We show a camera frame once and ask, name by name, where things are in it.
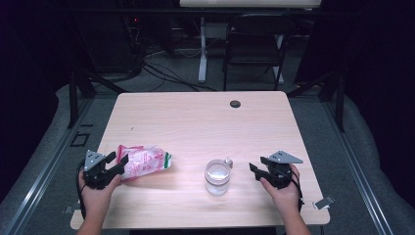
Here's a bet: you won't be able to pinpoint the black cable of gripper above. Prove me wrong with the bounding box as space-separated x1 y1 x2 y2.
289 168 305 213
75 161 88 219

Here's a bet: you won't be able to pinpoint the dark equipment with red light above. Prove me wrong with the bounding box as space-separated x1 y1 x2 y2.
76 13 175 74

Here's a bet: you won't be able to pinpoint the person's right hand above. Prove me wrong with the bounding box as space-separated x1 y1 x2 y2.
259 164 302 213

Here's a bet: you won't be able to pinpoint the black floor cables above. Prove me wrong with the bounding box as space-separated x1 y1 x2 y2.
140 60 218 93

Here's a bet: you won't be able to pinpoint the clear jar with hinged lid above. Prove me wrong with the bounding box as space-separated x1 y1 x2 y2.
204 157 234 197

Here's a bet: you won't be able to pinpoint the black metal frame stand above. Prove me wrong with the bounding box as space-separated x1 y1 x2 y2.
287 70 346 133
67 65 129 130

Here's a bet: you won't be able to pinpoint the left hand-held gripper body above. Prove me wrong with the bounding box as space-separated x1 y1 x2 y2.
82 149 115 191

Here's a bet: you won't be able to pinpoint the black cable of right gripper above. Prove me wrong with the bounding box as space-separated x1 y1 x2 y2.
289 168 305 213

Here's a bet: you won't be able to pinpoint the pink and white plastic bag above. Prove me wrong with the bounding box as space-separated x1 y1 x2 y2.
115 144 173 181

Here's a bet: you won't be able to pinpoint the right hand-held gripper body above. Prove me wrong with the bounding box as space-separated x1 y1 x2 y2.
260 150 304 190

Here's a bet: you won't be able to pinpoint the aluminium floor rail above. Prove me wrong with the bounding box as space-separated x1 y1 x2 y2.
0 97 96 235
321 97 396 235

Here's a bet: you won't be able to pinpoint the white desk leg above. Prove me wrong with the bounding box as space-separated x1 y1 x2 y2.
197 16 209 83

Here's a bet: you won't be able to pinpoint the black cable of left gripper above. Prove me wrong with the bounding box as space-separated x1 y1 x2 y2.
75 161 88 219

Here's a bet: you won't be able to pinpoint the person's left hand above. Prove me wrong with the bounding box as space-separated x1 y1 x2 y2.
77 167 124 207

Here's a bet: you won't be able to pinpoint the black folding chair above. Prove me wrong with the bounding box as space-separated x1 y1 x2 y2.
222 13 297 92

